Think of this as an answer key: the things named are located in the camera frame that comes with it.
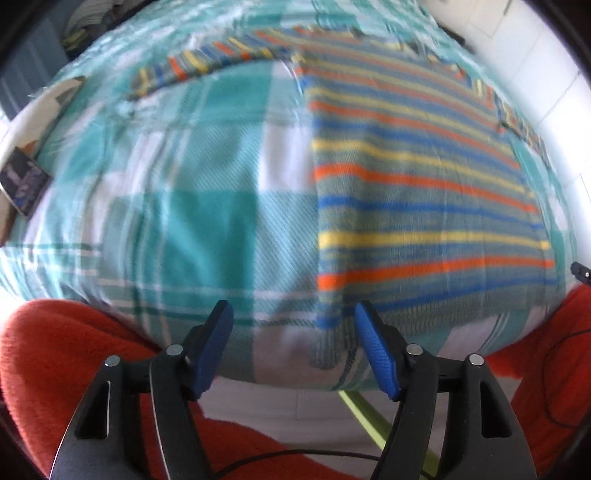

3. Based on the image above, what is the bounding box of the yellow-green strap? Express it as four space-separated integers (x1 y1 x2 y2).
337 389 442 480

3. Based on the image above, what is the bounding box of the patterned cream cushion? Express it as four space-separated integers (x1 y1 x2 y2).
1 76 86 243

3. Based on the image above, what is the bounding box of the teal plaid bedspread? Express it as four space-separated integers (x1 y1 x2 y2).
1 1 576 390

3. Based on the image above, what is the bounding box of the smartphone with lit screen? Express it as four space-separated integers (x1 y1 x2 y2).
1 147 52 218

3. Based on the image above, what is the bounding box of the clothes pile beside bed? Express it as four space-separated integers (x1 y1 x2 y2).
61 0 143 51

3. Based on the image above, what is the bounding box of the striped knit sweater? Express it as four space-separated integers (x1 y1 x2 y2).
131 26 562 368

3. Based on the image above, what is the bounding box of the blue curtain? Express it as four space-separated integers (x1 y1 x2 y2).
1 13 68 120

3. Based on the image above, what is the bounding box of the red operator clothing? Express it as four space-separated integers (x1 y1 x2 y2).
1 285 590 475

